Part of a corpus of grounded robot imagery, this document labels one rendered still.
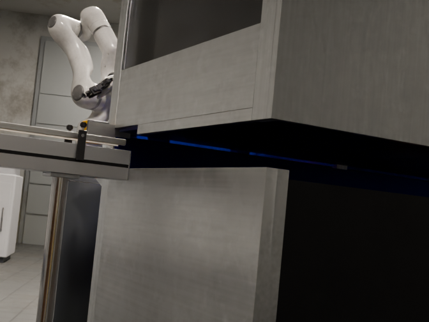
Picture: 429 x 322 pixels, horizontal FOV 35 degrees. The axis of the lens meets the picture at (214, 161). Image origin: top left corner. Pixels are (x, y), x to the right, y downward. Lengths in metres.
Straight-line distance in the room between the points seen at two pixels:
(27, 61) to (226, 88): 9.28
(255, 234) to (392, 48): 0.57
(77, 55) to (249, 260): 1.89
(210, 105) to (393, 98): 0.45
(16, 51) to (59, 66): 0.68
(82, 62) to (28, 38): 7.78
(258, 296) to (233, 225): 0.18
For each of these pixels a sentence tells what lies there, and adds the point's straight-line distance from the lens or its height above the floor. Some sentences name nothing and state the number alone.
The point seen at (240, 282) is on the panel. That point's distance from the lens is 1.53.
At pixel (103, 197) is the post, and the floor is 0.78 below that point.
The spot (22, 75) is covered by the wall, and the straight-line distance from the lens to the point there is 10.84.
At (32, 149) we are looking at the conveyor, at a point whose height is 0.90.
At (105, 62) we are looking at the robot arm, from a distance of 3.11.
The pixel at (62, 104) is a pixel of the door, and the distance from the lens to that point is 10.64.
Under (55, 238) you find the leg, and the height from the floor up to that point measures 0.65.
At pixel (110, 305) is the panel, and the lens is 2.21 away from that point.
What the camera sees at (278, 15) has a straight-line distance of 1.54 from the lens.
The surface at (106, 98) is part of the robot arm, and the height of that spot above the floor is 1.22.
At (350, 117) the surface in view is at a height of 1.02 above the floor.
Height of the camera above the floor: 0.78
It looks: 4 degrees up
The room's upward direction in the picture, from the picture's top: 6 degrees clockwise
